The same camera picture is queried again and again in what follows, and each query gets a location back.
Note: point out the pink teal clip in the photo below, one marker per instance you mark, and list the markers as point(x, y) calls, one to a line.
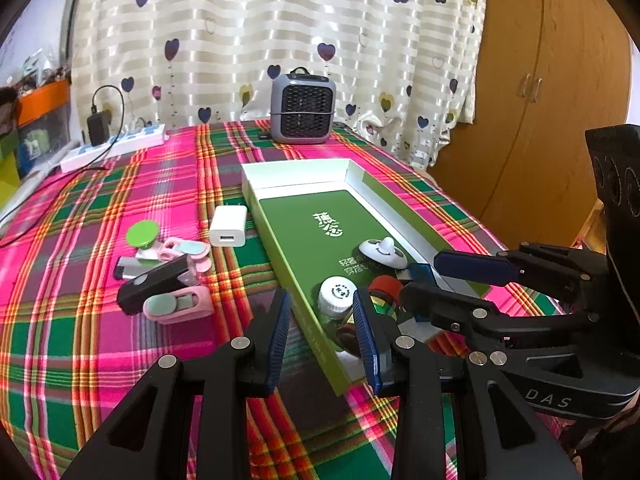
point(182, 247)
point(185, 305)

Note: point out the black power adapter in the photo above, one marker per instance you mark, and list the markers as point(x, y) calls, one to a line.
point(97, 129)

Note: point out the wooden wardrobe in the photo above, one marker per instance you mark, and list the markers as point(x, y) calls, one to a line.
point(550, 110)

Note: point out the brown glass bottle red cap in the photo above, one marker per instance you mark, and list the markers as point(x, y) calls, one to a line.
point(386, 286)

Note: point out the blue translucent plastic case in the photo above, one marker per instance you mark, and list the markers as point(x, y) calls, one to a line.
point(419, 272)

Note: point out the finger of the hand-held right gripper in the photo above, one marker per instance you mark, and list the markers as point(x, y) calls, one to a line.
point(440, 302)
point(475, 267)

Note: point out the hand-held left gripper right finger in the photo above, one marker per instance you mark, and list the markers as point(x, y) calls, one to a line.
point(367, 340)

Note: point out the white power strip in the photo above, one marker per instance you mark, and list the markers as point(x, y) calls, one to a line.
point(115, 147)

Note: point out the clear bin orange lid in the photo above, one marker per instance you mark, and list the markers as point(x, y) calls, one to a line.
point(42, 110)

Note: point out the brown patterned cloth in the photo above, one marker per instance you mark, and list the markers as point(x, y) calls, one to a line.
point(7, 110)

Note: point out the white panda-shaped gadget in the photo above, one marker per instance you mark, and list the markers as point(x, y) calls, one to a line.
point(372, 250)

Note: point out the grey black USB stick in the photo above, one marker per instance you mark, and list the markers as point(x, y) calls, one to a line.
point(131, 266)

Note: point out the white USB charger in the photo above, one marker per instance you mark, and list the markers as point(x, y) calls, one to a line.
point(227, 225)

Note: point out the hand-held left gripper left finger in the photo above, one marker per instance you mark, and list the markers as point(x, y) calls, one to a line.
point(280, 335)

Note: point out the yellow-green cardboard box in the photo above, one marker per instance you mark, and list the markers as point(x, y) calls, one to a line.
point(9, 180)

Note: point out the black clip device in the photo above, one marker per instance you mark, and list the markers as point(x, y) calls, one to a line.
point(155, 285)

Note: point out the clutter pile atop bin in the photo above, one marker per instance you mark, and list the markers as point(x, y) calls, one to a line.
point(42, 67)

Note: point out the green round knob gadget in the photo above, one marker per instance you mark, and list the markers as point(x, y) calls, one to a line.
point(144, 234)

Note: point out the green cardboard box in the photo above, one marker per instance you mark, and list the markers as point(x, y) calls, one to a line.
point(300, 210)

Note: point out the pink green plaid tablecloth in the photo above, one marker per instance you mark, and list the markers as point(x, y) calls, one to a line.
point(75, 360)

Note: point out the heart print curtain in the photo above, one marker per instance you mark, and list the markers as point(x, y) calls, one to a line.
point(275, 20)

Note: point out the grey mini desk heater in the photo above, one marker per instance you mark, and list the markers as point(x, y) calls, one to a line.
point(302, 105)

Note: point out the dark green closed box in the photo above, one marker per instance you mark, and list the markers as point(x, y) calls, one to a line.
point(7, 146)

